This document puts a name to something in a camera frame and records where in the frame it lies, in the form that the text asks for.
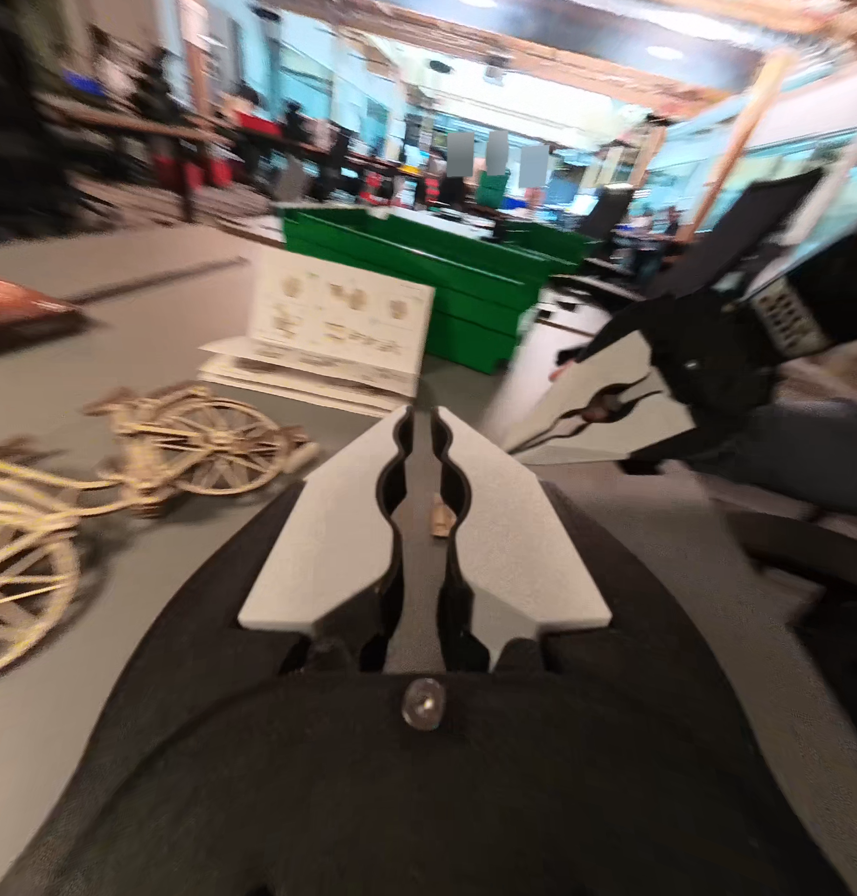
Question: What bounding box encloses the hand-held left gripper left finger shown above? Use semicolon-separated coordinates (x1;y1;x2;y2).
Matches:
237;405;414;634

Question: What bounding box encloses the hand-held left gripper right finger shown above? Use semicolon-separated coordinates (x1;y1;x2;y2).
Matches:
430;406;614;672

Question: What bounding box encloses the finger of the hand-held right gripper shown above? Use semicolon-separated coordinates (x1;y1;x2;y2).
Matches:
504;331;656;450
518;389;698;464

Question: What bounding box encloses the wooden bicycle model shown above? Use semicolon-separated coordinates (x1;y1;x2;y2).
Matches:
0;381;321;683

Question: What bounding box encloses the person's right forearm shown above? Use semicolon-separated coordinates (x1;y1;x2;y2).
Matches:
708;399;857;508

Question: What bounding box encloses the brown model kit box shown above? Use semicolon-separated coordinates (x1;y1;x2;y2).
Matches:
0;272;90;354

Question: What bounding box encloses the green plastic bin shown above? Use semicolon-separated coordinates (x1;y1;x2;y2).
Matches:
280;206;600;375

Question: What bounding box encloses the white instruction booklet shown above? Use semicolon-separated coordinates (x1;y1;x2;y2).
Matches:
197;248;436;419

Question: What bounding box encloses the dark wooden desk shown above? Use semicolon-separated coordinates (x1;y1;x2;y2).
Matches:
40;94;216;221

